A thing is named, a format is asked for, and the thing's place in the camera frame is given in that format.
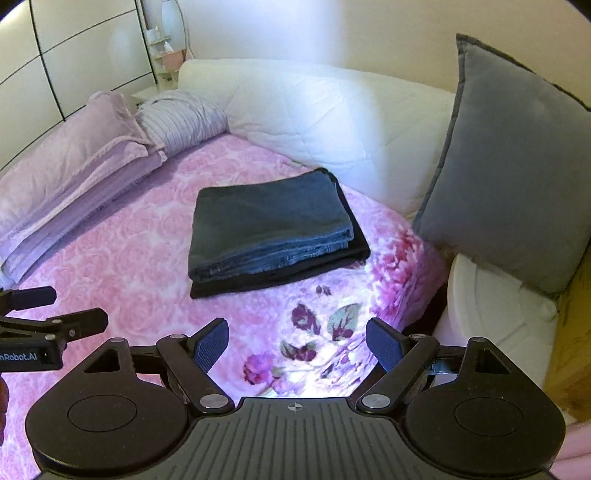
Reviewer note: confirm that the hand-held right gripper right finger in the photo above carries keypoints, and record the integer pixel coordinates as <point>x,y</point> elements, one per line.
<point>383,344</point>

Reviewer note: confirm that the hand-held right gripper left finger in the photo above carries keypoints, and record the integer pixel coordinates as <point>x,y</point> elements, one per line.
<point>211,344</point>

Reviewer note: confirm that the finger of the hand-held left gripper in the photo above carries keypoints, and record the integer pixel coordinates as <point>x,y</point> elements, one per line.
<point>83,321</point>
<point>32,297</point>

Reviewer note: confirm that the black garment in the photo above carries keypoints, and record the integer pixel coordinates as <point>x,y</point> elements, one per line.
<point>300,277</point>

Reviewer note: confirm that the grey-blue jeans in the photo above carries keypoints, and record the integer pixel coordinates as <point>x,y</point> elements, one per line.
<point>268,221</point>

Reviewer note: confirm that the pink rose blanket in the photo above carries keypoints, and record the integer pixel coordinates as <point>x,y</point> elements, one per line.
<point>115,277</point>

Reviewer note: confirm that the lilac pillow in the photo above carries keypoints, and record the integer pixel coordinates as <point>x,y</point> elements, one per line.
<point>69,152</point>

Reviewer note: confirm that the grey cushion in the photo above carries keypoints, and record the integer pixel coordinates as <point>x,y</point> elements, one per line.
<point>503,175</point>

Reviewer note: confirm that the striped grey bedding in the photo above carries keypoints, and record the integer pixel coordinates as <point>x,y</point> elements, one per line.
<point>184,120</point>

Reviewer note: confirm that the white padded headboard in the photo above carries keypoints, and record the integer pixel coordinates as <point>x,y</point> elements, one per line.
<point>323,120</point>

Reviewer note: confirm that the white wardrobe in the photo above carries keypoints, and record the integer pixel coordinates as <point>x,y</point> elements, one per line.
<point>69,55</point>

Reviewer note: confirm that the white shelf unit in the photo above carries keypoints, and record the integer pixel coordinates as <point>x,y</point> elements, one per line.
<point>157,78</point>

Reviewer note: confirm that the pink box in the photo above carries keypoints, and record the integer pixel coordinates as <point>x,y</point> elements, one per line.
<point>173,59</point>

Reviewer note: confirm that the white bed frame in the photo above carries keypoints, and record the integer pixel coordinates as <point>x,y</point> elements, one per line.
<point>494,318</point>

